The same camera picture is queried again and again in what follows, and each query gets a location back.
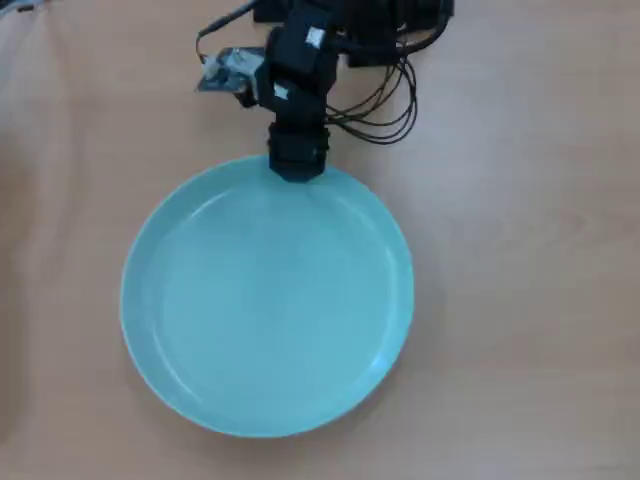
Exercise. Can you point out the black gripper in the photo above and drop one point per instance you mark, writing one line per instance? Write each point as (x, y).
(298, 152)

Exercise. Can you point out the light blue round plate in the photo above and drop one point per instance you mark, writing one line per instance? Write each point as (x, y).
(267, 300)

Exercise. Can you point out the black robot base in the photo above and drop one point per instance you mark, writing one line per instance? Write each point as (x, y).
(395, 20)

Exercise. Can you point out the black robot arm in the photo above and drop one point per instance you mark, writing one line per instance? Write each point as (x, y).
(300, 65)

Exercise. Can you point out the grey object at table edge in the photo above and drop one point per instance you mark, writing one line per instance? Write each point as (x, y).
(20, 5)

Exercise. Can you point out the small wrist camera board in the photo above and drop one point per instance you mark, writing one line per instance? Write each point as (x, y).
(227, 70)

